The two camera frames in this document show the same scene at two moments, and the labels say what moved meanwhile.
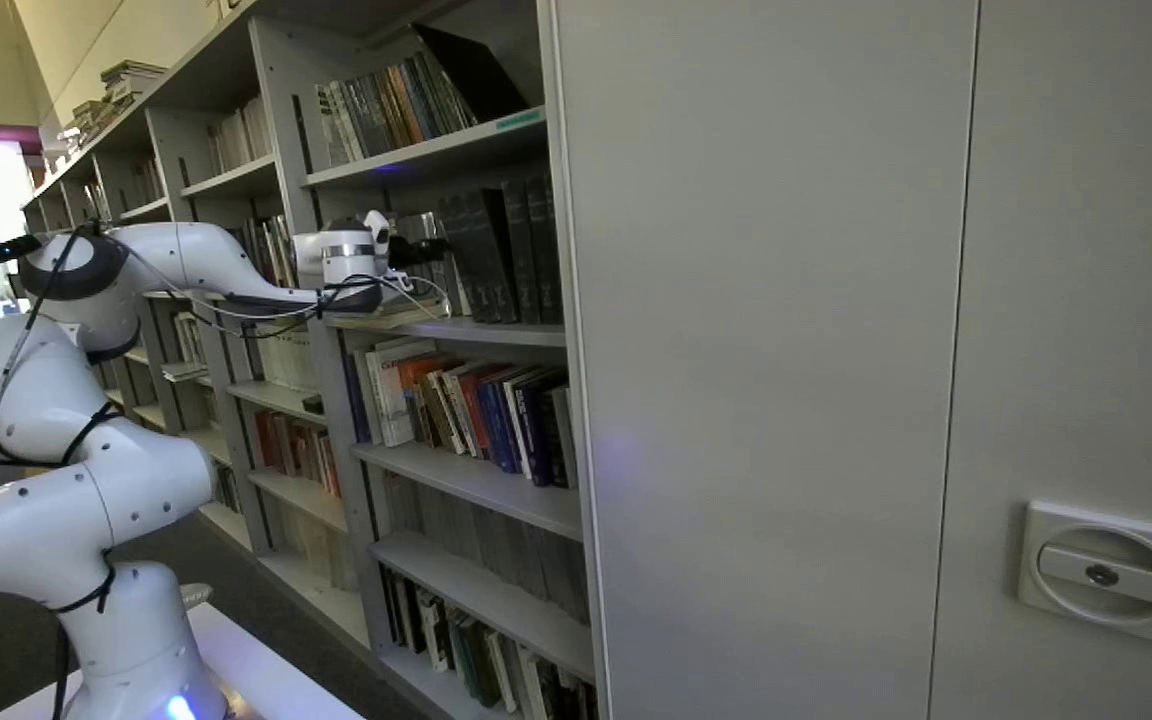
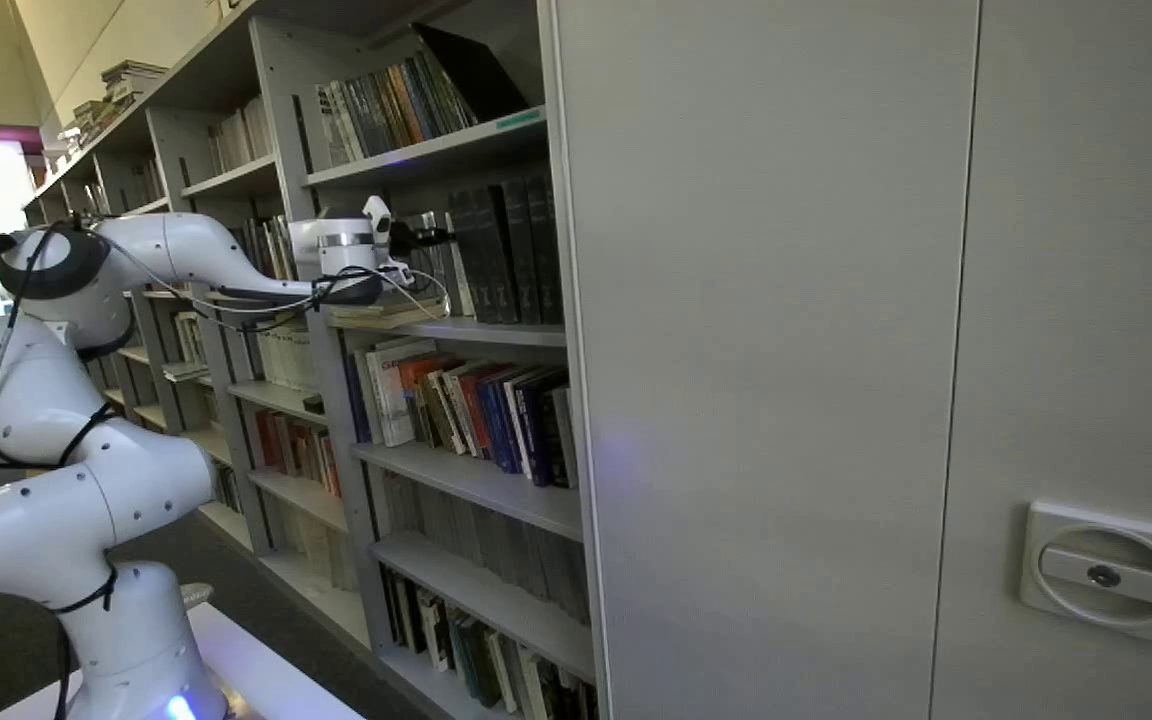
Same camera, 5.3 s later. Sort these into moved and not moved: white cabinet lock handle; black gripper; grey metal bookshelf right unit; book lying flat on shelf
Moved: black gripper
Not moved: book lying flat on shelf; grey metal bookshelf right unit; white cabinet lock handle
